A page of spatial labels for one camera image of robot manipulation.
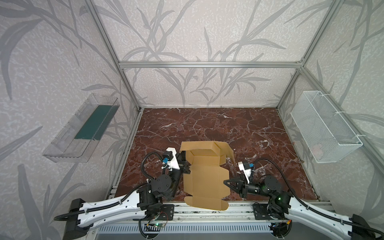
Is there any aluminium frame structure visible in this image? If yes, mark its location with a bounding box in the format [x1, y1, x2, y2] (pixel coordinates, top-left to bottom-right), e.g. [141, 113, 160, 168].
[85, 1, 384, 171]

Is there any small green lit circuit board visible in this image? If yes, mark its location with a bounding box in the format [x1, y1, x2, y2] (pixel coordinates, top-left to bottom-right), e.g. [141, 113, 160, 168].
[145, 222, 167, 232]

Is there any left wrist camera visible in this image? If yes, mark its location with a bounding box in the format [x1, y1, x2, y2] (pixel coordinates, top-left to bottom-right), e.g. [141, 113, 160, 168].
[162, 148, 180, 171]

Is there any clear acrylic wall tray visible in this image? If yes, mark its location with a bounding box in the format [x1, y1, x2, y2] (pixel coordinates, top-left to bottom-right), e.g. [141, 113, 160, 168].
[43, 94, 120, 163]

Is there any white wire mesh basket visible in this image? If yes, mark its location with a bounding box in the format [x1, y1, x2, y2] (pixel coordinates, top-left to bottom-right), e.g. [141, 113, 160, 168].
[291, 91, 363, 164]

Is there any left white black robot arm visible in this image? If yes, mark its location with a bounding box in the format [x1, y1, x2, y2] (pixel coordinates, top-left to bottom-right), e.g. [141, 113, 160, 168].
[54, 148, 191, 240]

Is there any left black corrugated cable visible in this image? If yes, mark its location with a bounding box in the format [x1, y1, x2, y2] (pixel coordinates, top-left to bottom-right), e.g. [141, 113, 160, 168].
[53, 152, 164, 222]

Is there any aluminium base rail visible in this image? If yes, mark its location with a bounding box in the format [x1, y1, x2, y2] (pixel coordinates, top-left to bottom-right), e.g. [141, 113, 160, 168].
[86, 201, 340, 224]

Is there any right black corrugated cable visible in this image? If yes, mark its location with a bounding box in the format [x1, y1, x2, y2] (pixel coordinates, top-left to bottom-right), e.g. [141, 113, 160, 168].
[251, 157, 384, 236]

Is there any black corrugated cable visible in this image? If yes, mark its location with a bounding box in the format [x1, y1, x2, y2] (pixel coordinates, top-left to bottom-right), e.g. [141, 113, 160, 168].
[251, 157, 384, 236]
[53, 152, 164, 222]

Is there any brown cardboard box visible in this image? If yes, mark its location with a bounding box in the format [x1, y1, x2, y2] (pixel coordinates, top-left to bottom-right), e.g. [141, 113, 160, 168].
[180, 141, 234, 211]

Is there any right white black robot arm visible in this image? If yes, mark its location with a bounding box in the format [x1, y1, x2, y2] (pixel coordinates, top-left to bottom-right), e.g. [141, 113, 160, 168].
[224, 176, 384, 240]

